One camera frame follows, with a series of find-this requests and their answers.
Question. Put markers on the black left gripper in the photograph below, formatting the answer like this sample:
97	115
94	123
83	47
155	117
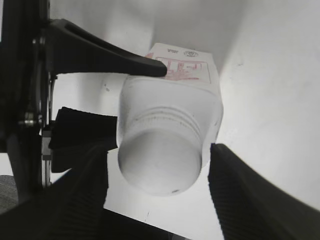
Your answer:
26	99

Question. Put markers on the white round bottle cap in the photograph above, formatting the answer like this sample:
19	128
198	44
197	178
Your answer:
159	163

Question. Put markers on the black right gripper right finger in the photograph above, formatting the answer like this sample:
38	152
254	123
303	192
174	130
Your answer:
249	207

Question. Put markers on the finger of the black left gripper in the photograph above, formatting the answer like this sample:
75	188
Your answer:
71	49

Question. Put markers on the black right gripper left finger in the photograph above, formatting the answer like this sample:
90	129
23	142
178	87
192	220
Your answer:
70	209

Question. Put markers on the white square drink bottle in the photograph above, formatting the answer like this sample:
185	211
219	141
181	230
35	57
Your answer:
186	101

